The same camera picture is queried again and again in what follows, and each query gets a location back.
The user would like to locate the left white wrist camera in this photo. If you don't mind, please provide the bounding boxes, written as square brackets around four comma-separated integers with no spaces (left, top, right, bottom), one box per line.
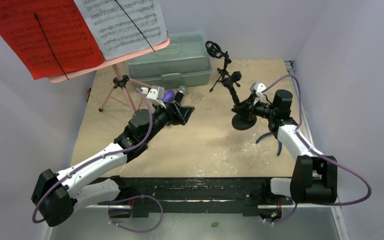
[140,85,166,108]

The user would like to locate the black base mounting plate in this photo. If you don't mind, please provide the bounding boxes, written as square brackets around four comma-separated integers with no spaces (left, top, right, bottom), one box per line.
[110,176,293,220]

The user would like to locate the pink music stand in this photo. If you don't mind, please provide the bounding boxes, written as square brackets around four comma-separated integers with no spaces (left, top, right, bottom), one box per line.
[48,38,170,115]

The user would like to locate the red sheet music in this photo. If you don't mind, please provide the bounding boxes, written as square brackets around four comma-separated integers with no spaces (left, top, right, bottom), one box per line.
[0,0,105,80]

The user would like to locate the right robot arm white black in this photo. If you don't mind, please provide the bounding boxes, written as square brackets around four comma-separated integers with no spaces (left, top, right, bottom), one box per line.
[229,88,338,205]

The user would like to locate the black desktop mic stand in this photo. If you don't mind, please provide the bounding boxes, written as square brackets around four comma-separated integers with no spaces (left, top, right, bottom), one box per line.
[221,71,257,131]

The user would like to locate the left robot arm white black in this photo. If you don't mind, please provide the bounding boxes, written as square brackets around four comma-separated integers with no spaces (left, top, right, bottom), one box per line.
[31,101,195,227]

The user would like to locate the blue handled pliers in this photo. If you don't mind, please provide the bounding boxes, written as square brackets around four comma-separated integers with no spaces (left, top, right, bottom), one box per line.
[255,132,283,156]

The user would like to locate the black silver microphone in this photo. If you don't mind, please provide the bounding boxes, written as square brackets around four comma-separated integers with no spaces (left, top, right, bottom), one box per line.
[173,85,187,104]

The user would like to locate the green plastic storage box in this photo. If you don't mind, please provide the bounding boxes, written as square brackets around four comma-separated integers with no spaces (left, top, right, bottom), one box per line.
[126,31,213,89]

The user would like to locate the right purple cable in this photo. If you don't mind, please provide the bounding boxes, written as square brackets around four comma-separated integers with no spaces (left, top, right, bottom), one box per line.
[263,74,372,226]

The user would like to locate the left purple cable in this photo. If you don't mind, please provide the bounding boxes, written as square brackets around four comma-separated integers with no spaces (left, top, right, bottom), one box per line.
[31,87,165,233]

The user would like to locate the black tripod mic stand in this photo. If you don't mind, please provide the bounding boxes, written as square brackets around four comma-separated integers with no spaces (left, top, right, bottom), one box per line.
[205,40,241,93]

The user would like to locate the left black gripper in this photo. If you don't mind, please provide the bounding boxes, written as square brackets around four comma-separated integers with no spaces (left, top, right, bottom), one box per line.
[143,99,194,143]

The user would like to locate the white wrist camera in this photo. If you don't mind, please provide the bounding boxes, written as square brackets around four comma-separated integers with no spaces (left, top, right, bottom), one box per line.
[250,82,267,106]
[140,85,166,108]

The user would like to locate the purple cable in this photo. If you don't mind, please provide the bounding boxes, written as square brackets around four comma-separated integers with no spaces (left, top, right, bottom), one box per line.
[31,87,165,233]
[263,74,372,226]

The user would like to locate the aluminium frame rail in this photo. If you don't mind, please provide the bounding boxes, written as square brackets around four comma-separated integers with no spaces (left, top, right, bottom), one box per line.
[44,204,350,240]

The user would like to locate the white sheet music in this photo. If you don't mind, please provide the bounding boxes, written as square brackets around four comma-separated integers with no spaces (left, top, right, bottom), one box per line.
[74,0,168,61]

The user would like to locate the purple toy microphone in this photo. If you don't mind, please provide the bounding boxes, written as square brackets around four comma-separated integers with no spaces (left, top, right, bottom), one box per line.
[162,89,176,104]

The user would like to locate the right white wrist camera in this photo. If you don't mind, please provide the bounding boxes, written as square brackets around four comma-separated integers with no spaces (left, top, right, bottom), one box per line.
[250,82,267,106]

